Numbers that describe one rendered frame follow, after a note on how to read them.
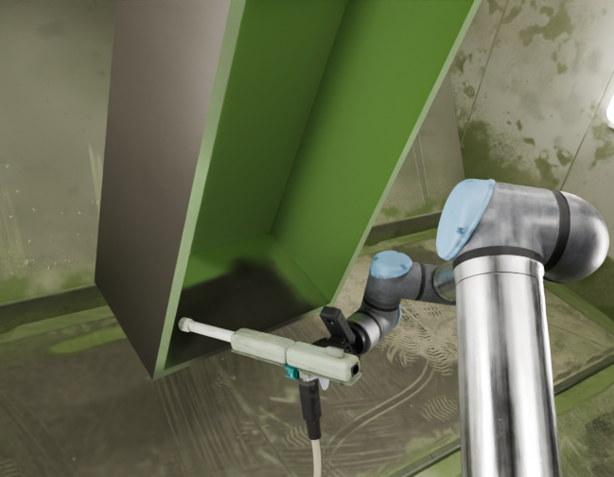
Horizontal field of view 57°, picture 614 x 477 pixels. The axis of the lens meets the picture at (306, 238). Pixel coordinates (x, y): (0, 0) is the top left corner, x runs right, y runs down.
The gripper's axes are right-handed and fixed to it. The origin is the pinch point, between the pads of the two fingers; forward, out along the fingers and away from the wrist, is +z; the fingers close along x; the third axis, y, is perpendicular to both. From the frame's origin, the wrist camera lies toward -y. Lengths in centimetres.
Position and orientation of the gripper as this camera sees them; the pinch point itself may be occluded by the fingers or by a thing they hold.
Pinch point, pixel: (302, 371)
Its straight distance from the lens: 119.0
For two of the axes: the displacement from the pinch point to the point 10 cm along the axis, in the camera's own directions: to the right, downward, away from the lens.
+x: -8.2, -1.0, 5.7
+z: -5.7, 2.9, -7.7
